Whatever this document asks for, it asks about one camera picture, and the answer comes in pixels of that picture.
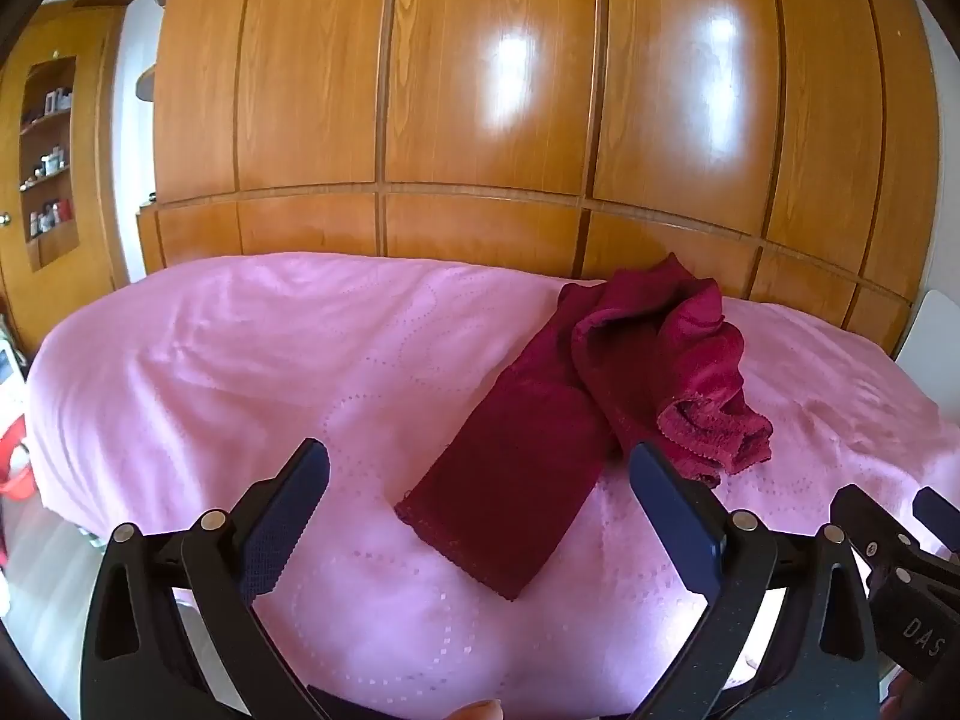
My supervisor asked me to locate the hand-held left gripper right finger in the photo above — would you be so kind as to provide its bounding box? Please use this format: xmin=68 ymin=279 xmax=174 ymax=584
xmin=628 ymin=441 xmax=880 ymax=720

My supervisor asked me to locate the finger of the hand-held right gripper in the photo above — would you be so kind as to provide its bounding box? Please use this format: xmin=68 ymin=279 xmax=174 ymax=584
xmin=829 ymin=484 xmax=920 ymax=586
xmin=913 ymin=487 xmax=960 ymax=552

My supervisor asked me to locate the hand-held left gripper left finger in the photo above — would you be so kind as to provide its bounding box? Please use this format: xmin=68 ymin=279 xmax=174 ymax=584
xmin=79 ymin=437 xmax=331 ymax=720

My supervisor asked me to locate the maroon garment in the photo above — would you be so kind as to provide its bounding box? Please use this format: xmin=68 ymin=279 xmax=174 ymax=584
xmin=395 ymin=253 xmax=775 ymax=602

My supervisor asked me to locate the pink bedspread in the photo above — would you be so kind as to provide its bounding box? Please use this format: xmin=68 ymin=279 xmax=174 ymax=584
xmin=26 ymin=251 xmax=946 ymax=717

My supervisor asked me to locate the white furniture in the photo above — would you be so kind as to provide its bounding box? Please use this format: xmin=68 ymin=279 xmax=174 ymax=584
xmin=892 ymin=289 xmax=955 ymax=406

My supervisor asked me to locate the red plastic object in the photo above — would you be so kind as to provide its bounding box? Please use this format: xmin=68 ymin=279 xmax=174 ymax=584
xmin=0 ymin=412 xmax=35 ymax=500

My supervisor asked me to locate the wooden cabinet with open shelves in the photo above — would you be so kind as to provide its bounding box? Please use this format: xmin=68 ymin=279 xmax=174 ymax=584
xmin=0 ymin=4 xmax=130 ymax=361

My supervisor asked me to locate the group of small bottles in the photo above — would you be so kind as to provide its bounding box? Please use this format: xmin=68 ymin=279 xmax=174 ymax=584
xmin=21 ymin=86 xmax=76 ymax=241

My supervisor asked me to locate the wooden wardrobe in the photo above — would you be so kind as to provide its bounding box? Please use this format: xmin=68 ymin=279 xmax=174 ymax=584
xmin=135 ymin=0 xmax=938 ymax=361

